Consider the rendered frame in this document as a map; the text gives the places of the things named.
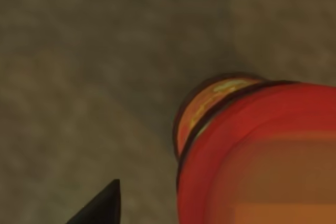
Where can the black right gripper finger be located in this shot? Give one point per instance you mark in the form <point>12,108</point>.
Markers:
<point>103,207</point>

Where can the red cylindrical container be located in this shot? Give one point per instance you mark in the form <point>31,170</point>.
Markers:
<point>252,155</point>

